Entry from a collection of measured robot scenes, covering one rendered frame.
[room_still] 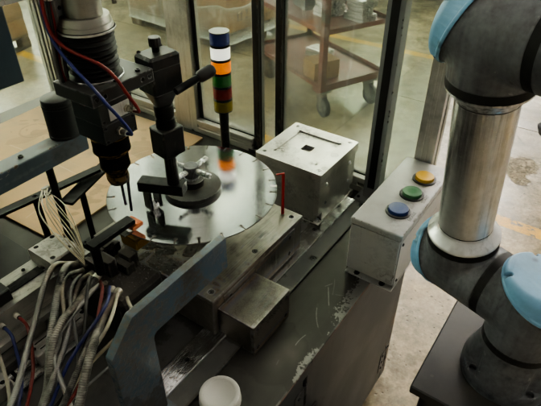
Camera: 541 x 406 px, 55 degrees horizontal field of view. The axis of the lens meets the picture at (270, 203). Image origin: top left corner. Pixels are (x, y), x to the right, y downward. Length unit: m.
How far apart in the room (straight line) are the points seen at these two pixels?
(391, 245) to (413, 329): 1.05
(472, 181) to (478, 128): 0.09
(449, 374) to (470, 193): 0.35
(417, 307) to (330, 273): 1.04
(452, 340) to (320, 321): 0.25
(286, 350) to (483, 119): 0.53
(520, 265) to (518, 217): 1.86
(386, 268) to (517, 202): 1.82
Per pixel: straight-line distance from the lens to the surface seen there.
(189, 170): 0.99
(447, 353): 1.04
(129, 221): 0.92
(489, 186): 0.80
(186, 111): 1.64
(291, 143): 1.27
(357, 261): 1.10
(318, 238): 1.20
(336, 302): 1.08
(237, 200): 0.99
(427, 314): 2.13
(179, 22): 1.53
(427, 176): 1.18
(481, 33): 0.66
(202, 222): 0.94
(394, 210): 1.06
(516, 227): 2.67
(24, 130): 1.79
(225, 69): 1.21
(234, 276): 0.98
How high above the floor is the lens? 1.54
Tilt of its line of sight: 37 degrees down
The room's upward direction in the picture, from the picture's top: straight up
